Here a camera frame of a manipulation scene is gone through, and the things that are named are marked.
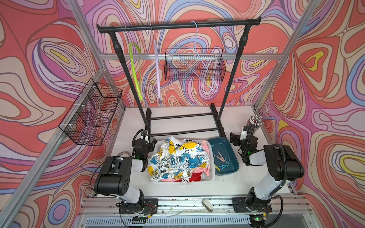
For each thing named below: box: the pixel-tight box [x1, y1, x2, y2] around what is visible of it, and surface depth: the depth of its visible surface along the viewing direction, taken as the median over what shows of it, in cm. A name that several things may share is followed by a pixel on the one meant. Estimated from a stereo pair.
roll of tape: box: [116, 151, 132, 157], surface depth 93 cm
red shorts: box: [189, 171, 203, 182], surface depth 78 cm
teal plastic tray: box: [207, 136, 240, 176], surface depth 91 cm
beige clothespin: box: [216, 150, 226, 163], surface depth 91 cm
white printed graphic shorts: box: [147, 135, 211, 182], surface depth 77 cm
